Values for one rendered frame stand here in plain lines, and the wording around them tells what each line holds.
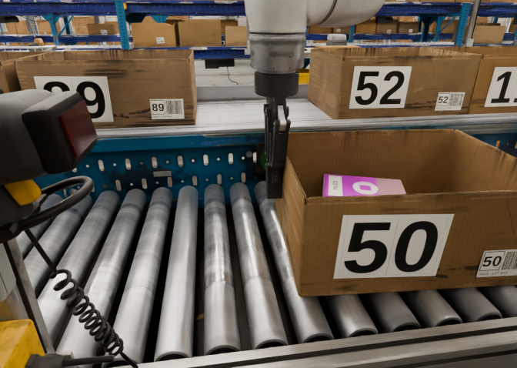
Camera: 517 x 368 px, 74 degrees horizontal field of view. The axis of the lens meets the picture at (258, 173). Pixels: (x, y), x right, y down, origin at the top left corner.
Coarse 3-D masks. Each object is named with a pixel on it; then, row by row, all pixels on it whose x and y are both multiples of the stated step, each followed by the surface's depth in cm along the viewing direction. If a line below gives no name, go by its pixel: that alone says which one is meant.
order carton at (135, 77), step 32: (32, 64) 78; (64, 64) 78; (96, 64) 79; (128, 64) 80; (160, 64) 81; (192, 64) 92; (128, 96) 83; (160, 96) 84; (192, 96) 86; (96, 128) 85
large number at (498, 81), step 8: (496, 72) 94; (504, 72) 94; (512, 72) 95; (496, 80) 95; (504, 80) 95; (512, 80) 96; (496, 88) 96; (504, 88) 96; (512, 88) 97; (488, 96) 97; (496, 96) 97; (504, 96) 97; (512, 96) 98; (488, 104) 98; (496, 104) 98; (504, 104) 98; (512, 104) 99
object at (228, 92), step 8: (200, 88) 116; (208, 88) 116; (216, 88) 117; (224, 88) 117; (232, 88) 118; (240, 88) 118; (248, 88) 118; (304, 88) 121; (200, 96) 117; (208, 96) 118; (216, 96) 118; (224, 96) 118; (232, 96) 119; (240, 96) 119; (248, 96) 120; (256, 96) 120; (296, 96) 122; (304, 96) 122
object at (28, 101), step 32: (0, 96) 22; (32, 96) 22; (64, 96) 23; (0, 128) 20; (32, 128) 20; (64, 128) 21; (0, 160) 21; (32, 160) 21; (64, 160) 21; (0, 192) 24; (32, 192) 25; (0, 224) 24
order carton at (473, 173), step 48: (288, 144) 73; (336, 144) 74; (384, 144) 74; (432, 144) 75; (480, 144) 67; (288, 192) 58; (432, 192) 80; (480, 192) 47; (288, 240) 61; (336, 240) 48; (480, 240) 50; (336, 288) 52; (384, 288) 53; (432, 288) 54
